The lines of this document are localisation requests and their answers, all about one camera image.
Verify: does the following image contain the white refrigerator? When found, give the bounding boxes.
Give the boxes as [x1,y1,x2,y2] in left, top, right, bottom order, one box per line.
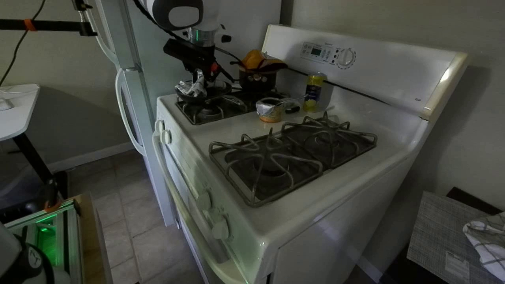
[93,0,180,229]

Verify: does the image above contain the grey patterned counter mat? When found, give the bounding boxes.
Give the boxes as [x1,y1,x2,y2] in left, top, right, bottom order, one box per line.
[407,192,505,284]

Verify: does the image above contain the black stand bar orange tape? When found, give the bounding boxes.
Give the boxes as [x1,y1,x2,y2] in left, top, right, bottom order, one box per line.
[0,18,99,39]

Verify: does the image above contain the white gas stove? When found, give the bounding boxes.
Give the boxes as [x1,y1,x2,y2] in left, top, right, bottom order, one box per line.
[150,23,470,284]

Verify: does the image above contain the white fridge door handle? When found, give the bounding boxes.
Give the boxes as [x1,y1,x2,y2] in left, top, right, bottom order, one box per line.
[113,68,146,158]
[77,0,121,70]

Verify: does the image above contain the checked kitchen towel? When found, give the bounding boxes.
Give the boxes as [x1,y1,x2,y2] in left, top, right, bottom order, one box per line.
[462,212,505,283]

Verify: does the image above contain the white checked towel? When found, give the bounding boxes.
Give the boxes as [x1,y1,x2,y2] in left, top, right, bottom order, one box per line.
[173,70,210,102]

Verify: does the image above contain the small round tin cup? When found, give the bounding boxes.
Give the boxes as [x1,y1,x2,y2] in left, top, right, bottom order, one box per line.
[254,97,287,125]

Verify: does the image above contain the white table black leg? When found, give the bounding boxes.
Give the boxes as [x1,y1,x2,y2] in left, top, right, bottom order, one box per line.
[0,84,71,212]

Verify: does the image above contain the yellow cloth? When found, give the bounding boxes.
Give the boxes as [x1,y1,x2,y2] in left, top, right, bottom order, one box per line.
[241,50,288,75]

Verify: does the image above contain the black burner grate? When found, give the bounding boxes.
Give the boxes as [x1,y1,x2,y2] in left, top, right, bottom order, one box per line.
[208,113,378,209]
[173,92,255,127]

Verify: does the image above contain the wooden edged robot cart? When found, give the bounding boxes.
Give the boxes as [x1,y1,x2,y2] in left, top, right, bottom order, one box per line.
[0,193,112,284]

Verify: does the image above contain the oven door handle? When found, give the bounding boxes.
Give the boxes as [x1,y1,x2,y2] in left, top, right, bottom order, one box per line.
[150,132,249,284]

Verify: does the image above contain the yellow spray can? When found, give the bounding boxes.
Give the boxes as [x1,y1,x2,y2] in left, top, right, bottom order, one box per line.
[303,73,328,114]

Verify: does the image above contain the black cooking pot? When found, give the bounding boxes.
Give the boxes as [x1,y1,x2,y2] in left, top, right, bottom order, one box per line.
[238,68,279,102]

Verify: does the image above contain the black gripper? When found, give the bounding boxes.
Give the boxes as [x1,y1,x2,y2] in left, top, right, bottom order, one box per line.
[162,37,221,89]

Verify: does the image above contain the grey frying pan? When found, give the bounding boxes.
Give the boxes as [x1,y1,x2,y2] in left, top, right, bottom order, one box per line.
[180,94,249,125]

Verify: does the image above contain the grey robot base mount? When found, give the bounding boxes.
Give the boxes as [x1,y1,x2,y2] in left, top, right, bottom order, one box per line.
[0,223,53,284]

